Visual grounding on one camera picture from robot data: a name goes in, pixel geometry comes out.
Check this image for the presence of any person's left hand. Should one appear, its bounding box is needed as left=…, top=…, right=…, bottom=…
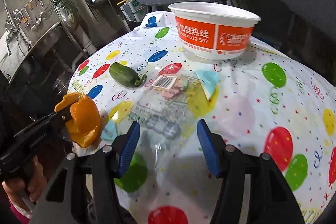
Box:
left=2, top=156, right=47, bottom=208

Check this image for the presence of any red sleeved forearm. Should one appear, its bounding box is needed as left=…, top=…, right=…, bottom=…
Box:
left=9, top=199, right=33, bottom=224

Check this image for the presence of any clear barcode plastic bag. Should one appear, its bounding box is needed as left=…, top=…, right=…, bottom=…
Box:
left=101, top=70, right=219, bottom=169

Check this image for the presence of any grey gas meter box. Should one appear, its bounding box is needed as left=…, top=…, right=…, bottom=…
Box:
left=120, top=0, right=147, bottom=23

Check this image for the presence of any steel kitchen sink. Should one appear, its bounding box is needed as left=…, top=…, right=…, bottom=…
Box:
left=1, top=0, right=70, bottom=83

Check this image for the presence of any balloon print tablecloth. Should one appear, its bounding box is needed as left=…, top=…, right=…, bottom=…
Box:
left=68, top=12, right=335, bottom=223

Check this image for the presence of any orange white paper bowl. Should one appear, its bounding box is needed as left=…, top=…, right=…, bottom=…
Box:
left=169, top=2, right=261, bottom=60

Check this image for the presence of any potted green plant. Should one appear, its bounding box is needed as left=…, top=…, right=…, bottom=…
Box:
left=49, top=0, right=80, bottom=31

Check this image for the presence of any small green cucumber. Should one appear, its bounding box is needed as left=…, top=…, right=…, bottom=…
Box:
left=109, top=63, right=147, bottom=88

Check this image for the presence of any orange peel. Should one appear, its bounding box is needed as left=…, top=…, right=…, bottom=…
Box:
left=54, top=93, right=101, bottom=148

